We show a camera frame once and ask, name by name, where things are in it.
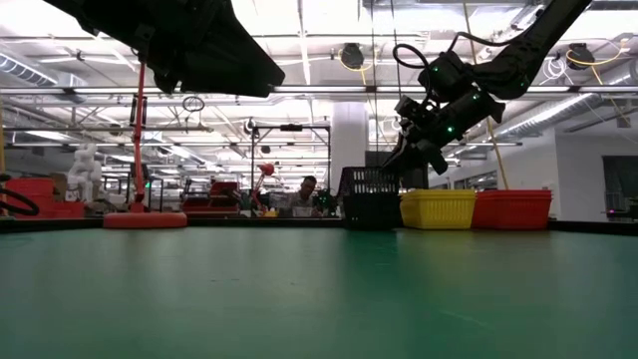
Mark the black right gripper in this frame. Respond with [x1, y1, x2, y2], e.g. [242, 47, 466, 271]
[383, 89, 505, 174]

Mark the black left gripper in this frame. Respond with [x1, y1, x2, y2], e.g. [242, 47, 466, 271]
[42, 0, 286, 99]

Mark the black slotted plastic basket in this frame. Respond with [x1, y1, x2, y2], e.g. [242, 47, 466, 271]
[342, 196, 403, 231]
[338, 167, 402, 200]

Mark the yellow slotted plastic basket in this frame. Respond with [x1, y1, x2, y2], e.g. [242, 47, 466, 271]
[399, 188, 478, 230]

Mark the red slotted plastic basket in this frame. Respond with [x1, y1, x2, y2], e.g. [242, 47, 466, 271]
[472, 188, 553, 230]

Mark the person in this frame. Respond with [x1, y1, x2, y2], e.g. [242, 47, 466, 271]
[287, 175, 323, 218]

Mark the small red desk lamp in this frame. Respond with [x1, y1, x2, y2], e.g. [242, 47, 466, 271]
[250, 163, 277, 213]

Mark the red storage bin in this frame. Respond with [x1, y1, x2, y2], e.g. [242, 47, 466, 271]
[14, 200, 54, 220]
[49, 200, 86, 219]
[208, 180, 240, 198]
[4, 178, 55, 203]

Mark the white humanoid figure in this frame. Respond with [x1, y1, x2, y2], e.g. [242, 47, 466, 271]
[66, 144, 105, 203]

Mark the red lamp stand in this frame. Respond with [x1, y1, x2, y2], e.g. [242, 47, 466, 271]
[103, 62, 188, 229]

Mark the yellow hanging cord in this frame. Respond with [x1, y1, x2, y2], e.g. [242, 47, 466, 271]
[462, 0, 510, 191]

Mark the black camera rig frame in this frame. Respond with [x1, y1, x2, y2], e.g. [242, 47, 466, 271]
[248, 123, 333, 205]

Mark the black ceiling cable reel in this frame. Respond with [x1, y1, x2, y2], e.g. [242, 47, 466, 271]
[566, 42, 596, 71]
[340, 42, 366, 71]

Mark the silver ventilation duct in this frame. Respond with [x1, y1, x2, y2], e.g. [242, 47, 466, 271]
[495, 62, 638, 144]

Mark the black aluminium table frame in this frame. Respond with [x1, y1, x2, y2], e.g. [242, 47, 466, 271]
[0, 216, 638, 235]

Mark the black looped table cable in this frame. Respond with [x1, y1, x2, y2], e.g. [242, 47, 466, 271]
[0, 173, 40, 216]

